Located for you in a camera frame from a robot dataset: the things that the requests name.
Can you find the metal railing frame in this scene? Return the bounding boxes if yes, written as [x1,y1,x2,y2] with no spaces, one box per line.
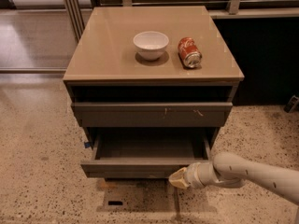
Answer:
[59,0,299,44]

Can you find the grey drawer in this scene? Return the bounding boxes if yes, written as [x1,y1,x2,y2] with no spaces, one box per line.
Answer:
[81,133,210,179]
[71,102,233,128]

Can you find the grey drawer cabinet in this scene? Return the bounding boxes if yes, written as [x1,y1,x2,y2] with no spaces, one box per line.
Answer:
[63,5,245,149]

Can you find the white ceramic bowl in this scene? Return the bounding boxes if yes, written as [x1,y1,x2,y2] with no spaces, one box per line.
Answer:
[133,31,169,61]

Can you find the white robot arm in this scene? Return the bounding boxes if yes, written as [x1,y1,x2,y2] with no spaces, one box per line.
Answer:
[168,152,299,224]

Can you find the floor outlet plate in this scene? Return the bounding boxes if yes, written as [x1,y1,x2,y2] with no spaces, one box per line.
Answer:
[107,201,123,206]

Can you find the blue tape piece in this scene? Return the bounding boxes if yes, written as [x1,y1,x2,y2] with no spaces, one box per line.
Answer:
[84,142,92,148]

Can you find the red soda can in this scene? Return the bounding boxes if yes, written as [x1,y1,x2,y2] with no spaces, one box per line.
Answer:
[178,37,202,69]

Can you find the dark object on floor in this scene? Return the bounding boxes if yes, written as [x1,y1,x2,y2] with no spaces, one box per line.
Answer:
[283,95,299,113]

